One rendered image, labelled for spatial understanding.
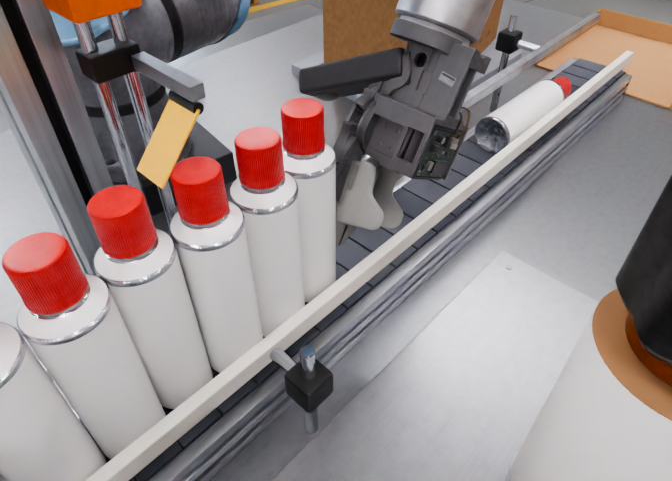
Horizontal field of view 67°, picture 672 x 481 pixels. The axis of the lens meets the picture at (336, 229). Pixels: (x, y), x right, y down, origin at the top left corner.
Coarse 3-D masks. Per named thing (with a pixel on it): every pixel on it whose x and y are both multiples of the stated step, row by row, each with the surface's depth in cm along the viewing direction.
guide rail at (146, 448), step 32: (576, 96) 76; (544, 128) 70; (512, 160) 67; (448, 192) 58; (416, 224) 54; (384, 256) 51; (352, 288) 49; (288, 320) 45; (320, 320) 47; (256, 352) 42; (224, 384) 40; (192, 416) 39; (128, 448) 36; (160, 448) 38; (96, 480) 35; (128, 480) 37
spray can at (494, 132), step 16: (544, 80) 76; (560, 80) 78; (528, 96) 72; (544, 96) 73; (560, 96) 75; (496, 112) 69; (512, 112) 69; (528, 112) 70; (544, 112) 73; (480, 128) 70; (496, 128) 69; (512, 128) 68; (528, 128) 71; (480, 144) 71; (496, 144) 70
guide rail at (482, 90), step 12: (576, 24) 84; (588, 24) 86; (564, 36) 80; (540, 48) 77; (552, 48) 79; (528, 60) 74; (504, 72) 71; (516, 72) 73; (480, 84) 68; (492, 84) 68; (468, 96) 66; (480, 96) 67; (48, 372) 36
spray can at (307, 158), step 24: (288, 120) 38; (312, 120) 38; (288, 144) 40; (312, 144) 39; (288, 168) 40; (312, 168) 40; (312, 192) 41; (312, 216) 43; (312, 240) 45; (312, 264) 47; (312, 288) 49
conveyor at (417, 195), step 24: (576, 72) 89; (624, 72) 90; (456, 168) 68; (504, 168) 68; (408, 192) 64; (432, 192) 64; (480, 192) 64; (408, 216) 61; (456, 216) 61; (360, 240) 58; (384, 240) 58; (336, 264) 55; (360, 288) 52; (336, 312) 50; (312, 336) 48; (216, 408) 43; (192, 432) 41; (168, 456) 40; (144, 480) 38
